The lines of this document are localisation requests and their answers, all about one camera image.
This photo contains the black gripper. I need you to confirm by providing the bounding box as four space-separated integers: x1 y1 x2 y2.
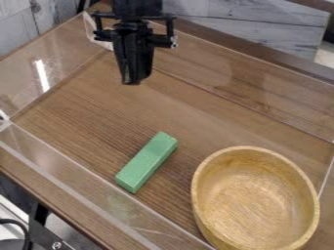
91 0 178 85

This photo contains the green rectangular block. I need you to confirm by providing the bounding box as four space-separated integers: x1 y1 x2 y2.
115 132 178 193

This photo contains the brown wooden bowl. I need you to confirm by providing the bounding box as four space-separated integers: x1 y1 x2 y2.
191 146 319 250

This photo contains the clear acrylic front barrier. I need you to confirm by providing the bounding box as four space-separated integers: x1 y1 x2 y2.
0 121 214 250

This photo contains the black table leg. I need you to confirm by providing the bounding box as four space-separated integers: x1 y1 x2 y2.
28 203 50 227

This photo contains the clear acrylic corner bracket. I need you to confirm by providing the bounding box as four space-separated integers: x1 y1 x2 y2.
82 11 115 52

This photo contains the black cable under table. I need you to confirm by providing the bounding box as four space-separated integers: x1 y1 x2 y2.
0 218 29 250

